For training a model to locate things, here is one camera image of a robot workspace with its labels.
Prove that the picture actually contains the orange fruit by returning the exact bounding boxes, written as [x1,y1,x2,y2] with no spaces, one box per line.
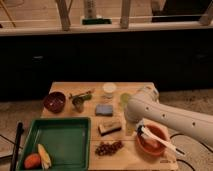
[24,153,41,169]

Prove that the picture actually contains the blue sponge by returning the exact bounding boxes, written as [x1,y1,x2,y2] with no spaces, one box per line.
[95,104,113,116]

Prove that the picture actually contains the purple bowl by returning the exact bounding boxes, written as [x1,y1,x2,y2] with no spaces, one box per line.
[43,92,66,113]

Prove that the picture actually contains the black cable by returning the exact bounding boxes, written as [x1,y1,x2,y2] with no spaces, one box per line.
[169,132,213,171]

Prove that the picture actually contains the yellow corn cob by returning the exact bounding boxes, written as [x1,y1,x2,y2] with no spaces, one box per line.
[38,144,52,170]

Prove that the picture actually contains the green plastic tray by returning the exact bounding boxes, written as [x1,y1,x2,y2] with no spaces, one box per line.
[17,117,91,171]

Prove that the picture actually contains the green base white post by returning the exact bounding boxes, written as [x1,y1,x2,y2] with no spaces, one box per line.
[82,0,111,25]

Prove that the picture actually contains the white brush with black head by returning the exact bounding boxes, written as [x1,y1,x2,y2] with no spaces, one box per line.
[137,126,185,156]

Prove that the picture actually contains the black pole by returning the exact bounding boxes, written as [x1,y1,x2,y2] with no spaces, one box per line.
[9,122,24,171]

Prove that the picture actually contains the grey metal cup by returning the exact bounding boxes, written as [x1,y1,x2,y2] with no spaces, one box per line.
[72,97,84,113]

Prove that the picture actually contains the bunch of red grapes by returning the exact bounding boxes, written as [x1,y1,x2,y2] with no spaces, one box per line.
[95,141,123,156]

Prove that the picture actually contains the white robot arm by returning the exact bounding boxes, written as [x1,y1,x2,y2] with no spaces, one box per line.
[124,86,213,147]

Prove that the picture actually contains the green cup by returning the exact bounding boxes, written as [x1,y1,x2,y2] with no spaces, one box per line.
[120,93,131,108]

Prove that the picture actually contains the orange bowl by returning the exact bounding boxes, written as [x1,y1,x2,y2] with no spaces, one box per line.
[136,124,166,157]

